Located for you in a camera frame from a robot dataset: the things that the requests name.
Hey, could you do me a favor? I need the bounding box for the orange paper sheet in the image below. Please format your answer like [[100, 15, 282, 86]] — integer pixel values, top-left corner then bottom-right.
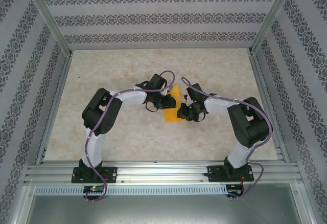
[[163, 85, 181, 124]]

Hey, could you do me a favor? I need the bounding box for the grey metal sheet panel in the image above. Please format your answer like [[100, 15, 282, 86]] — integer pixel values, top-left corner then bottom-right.
[[15, 195, 314, 224]]

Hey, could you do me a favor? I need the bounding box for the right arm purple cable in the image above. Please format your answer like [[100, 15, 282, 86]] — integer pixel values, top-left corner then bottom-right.
[[180, 76, 273, 201]]

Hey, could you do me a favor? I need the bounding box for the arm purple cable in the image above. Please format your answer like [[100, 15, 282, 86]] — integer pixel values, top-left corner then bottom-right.
[[85, 70, 176, 203], [180, 76, 273, 201]]

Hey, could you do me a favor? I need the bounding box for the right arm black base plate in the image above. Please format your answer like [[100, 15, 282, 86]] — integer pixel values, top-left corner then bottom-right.
[[207, 165, 255, 183]]

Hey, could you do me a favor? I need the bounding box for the aluminium mounting rail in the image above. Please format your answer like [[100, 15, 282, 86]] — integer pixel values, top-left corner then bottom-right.
[[24, 160, 303, 185]]

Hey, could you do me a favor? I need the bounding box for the aluminium side rail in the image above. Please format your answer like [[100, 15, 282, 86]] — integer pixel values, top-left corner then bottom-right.
[[249, 52, 291, 162], [35, 52, 74, 165]]

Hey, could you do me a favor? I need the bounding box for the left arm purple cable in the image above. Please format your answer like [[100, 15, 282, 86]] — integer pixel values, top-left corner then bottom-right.
[[85, 70, 176, 203]]

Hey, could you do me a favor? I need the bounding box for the slotted grey cable duct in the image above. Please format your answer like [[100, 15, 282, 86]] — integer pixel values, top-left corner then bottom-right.
[[34, 185, 229, 196]]

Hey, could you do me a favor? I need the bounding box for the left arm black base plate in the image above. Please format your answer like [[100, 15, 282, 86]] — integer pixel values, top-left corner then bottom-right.
[[71, 166, 118, 184]]

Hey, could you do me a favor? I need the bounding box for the aluminium frame post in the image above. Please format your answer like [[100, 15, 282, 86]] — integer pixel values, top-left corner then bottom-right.
[[24, 0, 74, 56], [249, 0, 299, 56]]

